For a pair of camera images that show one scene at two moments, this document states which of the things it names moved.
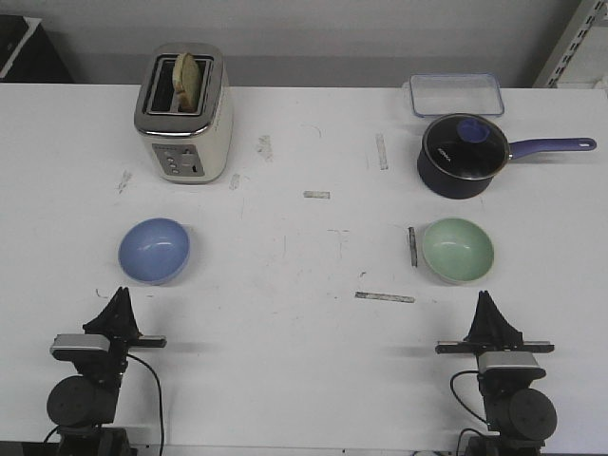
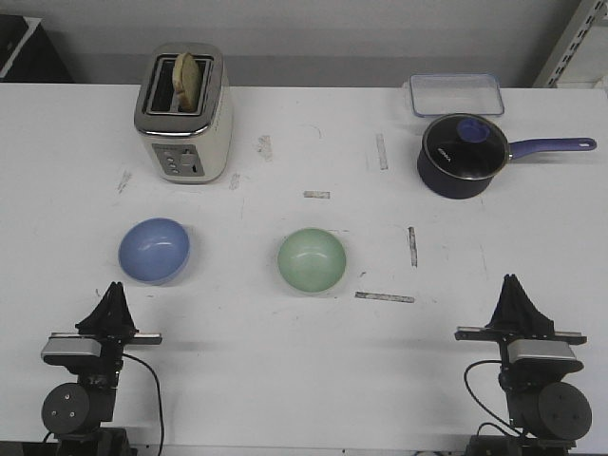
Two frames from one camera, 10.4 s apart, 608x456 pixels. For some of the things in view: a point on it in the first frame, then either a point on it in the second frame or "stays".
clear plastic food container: (437, 95) stays
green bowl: (457, 251) -> (312, 259)
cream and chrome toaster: (183, 112) stays
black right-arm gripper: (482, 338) -> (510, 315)
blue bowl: (154, 251) stays
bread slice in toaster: (186, 81) stays
